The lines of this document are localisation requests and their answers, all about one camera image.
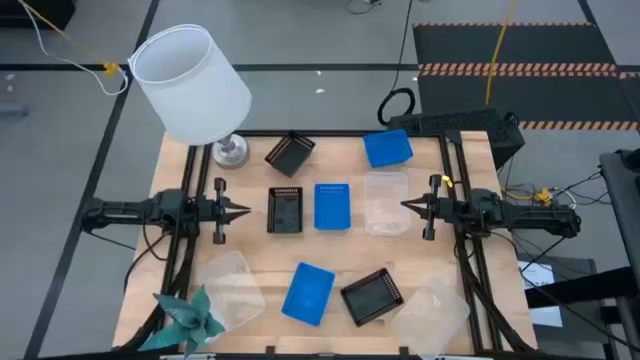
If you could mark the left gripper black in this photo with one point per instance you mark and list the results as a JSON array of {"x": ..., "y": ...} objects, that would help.
[{"x": 220, "y": 210}]

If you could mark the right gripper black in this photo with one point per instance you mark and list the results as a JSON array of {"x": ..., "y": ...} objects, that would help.
[{"x": 434, "y": 210}]

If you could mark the blue plastic basket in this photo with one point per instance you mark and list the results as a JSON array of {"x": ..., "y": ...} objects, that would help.
[
  {"x": 307, "y": 294},
  {"x": 387, "y": 148},
  {"x": 332, "y": 207}
]

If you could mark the clear plastic basket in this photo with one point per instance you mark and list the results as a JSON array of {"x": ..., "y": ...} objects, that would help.
[
  {"x": 430, "y": 317},
  {"x": 235, "y": 292},
  {"x": 386, "y": 205}
]

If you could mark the black plastic basket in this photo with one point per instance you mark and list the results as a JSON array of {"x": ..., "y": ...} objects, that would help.
[
  {"x": 285, "y": 212},
  {"x": 372, "y": 297},
  {"x": 290, "y": 155}
]

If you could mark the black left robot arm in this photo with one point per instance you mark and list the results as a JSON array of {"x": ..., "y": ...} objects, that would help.
[{"x": 125, "y": 210}]

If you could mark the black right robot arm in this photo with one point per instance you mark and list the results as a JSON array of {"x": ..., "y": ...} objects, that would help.
[{"x": 525, "y": 217}]

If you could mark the yellow tag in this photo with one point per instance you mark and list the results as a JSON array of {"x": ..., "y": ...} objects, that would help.
[{"x": 447, "y": 181}]

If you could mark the black computer case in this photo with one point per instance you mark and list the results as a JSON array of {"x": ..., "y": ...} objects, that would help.
[{"x": 460, "y": 122}]

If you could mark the teal artificial plant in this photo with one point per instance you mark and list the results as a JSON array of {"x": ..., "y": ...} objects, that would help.
[{"x": 192, "y": 320}]

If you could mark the white shade silver table lamp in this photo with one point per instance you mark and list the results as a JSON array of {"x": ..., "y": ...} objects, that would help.
[{"x": 190, "y": 85}]

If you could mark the white paper sheet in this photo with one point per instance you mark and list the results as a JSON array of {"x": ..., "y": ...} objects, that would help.
[{"x": 537, "y": 275}]

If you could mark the black metal beam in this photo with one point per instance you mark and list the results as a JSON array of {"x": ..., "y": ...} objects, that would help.
[{"x": 575, "y": 292}]

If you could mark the black hazard-striped floor mat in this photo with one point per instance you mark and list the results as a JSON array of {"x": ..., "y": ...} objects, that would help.
[{"x": 550, "y": 45}]

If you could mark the grey floor object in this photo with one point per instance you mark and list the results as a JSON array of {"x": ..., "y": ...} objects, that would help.
[{"x": 12, "y": 110}]

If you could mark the black box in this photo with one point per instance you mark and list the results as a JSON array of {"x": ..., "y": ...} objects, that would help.
[{"x": 35, "y": 12}]

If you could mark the black aluminium table frame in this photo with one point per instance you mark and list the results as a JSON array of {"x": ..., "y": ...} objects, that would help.
[{"x": 325, "y": 133}]

